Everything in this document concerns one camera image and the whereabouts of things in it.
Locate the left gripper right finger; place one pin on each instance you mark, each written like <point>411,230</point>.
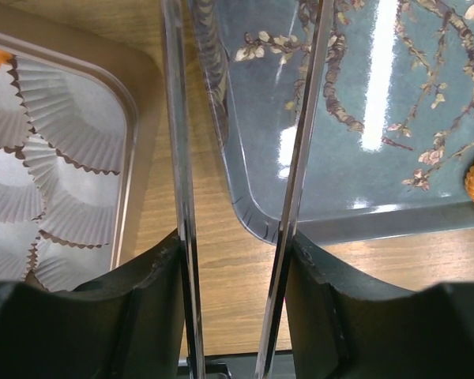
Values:
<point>345,323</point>

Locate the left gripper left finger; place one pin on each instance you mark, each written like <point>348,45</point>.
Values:
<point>125,324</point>

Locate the metal tongs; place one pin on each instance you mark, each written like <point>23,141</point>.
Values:
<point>178,121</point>

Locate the brown cookie tin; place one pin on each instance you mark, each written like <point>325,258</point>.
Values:
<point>26,250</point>

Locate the white paper cupcake liner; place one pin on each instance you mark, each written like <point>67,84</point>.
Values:
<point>77,116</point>
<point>79,206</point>

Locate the floral blue serving tray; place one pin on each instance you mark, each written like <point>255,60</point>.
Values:
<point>394,126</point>

